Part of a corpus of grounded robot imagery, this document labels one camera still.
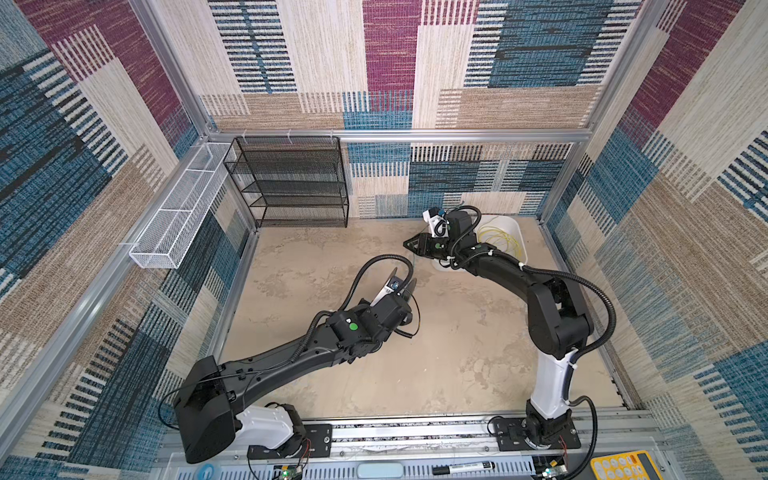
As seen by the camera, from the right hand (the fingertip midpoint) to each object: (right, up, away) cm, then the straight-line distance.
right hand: (407, 246), depth 91 cm
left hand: (-8, -16, -13) cm, 22 cm away
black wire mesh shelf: (-41, +23, +19) cm, 51 cm away
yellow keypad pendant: (+50, -50, -23) cm, 74 cm away
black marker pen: (+11, -51, -21) cm, 57 cm away
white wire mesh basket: (-73, +2, 0) cm, 73 cm away
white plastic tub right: (+40, +8, +21) cm, 46 cm away
